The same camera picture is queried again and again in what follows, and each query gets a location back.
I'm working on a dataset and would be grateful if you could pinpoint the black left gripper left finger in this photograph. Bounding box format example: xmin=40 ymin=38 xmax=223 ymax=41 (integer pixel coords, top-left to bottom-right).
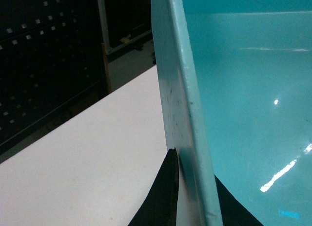
xmin=129 ymin=149 xmax=179 ymax=226

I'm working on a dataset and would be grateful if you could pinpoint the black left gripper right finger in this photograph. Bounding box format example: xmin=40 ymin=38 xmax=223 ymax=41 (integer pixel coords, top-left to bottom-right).
xmin=214 ymin=176 xmax=263 ymax=226

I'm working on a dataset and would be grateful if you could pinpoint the turquoise plastic bin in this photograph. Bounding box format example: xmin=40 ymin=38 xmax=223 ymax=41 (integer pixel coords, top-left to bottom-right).
xmin=152 ymin=0 xmax=312 ymax=226

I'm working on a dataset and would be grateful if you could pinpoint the black perforated panel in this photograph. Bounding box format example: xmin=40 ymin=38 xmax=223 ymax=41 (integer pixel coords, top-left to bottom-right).
xmin=0 ymin=0 xmax=156 ymax=157

